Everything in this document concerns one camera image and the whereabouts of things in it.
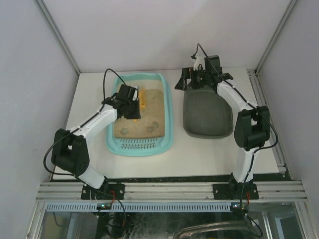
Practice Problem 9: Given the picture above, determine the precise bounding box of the orange plastic litter scoop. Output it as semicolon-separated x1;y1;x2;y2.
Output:
139;88;146;114

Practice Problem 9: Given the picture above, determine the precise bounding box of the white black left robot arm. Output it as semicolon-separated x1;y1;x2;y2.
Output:
51;84;141;190

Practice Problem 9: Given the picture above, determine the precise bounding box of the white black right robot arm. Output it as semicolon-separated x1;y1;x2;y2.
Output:
174;53;270;184

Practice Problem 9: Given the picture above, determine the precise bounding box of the teal plastic litter box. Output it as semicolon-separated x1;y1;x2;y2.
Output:
106;73;173;157

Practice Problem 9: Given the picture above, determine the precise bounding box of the dark grey plastic bin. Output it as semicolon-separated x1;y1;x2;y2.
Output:
183;86;233;139

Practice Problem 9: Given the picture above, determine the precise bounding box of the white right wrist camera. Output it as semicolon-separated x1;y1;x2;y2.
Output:
191;54;205;71

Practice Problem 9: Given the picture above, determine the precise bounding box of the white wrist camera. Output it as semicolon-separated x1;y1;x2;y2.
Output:
191;54;205;71
131;85;139;101

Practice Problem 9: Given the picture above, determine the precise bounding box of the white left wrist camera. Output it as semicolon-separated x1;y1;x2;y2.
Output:
131;85;139;101

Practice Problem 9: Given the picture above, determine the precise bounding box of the black right camera cable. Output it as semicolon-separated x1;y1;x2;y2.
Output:
196;43;278;150

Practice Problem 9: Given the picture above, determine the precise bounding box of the black camera cable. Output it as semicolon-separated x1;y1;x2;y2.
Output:
43;69;133;175
196;43;278;150

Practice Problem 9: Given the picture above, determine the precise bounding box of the black left camera cable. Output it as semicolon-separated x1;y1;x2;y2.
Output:
43;69;133;175

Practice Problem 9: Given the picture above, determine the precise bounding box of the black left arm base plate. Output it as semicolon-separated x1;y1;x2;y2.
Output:
81;184;125;200

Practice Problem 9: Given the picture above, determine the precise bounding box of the aluminium mounting rail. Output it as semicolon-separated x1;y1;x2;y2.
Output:
36;181;307;202

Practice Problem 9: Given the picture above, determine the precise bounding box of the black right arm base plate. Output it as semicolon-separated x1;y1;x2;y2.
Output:
212;183;259;200

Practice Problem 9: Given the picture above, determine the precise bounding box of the blue slotted cable duct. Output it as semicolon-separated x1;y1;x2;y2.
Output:
46;202;232;213

